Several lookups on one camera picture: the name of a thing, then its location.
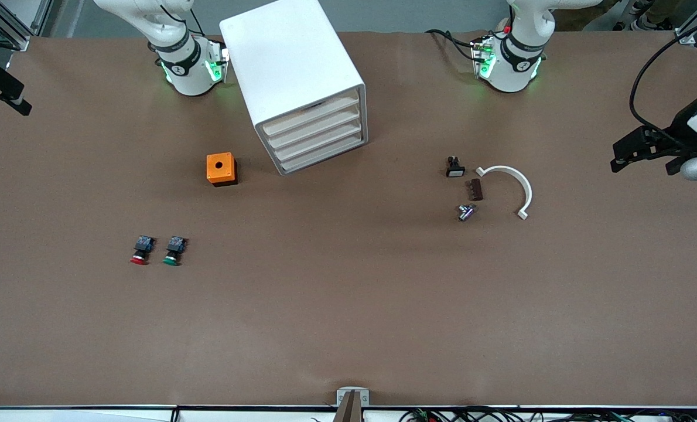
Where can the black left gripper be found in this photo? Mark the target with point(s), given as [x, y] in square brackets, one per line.
[678, 138]

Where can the red mushroom push button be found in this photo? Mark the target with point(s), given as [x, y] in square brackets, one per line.
[143, 243]

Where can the white plastic drawer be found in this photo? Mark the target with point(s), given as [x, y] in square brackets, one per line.
[319, 139]
[319, 125]
[319, 112]
[319, 152]

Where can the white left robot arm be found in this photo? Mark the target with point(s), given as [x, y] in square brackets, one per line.
[512, 64]

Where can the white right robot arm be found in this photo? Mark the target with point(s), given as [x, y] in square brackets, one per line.
[187, 70]

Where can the green mushroom push button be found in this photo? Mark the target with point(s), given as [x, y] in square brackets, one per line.
[176, 243]

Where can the white drawer cabinet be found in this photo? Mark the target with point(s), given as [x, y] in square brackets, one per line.
[290, 53]

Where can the brown terminal block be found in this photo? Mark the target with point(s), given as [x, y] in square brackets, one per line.
[474, 190]

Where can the small purple metal connector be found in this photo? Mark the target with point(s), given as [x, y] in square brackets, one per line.
[467, 212]

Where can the white curved plastic bracket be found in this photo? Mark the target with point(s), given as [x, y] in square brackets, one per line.
[527, 190]

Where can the orange button enclosure box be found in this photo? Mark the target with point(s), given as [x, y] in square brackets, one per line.
[212, 170]

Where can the small black white switch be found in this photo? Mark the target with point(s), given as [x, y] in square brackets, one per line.
[455, 171]

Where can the white table edge rail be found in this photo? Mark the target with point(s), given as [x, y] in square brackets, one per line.
[91, 415]

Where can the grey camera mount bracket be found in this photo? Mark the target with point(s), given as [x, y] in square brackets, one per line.
[352, 404]

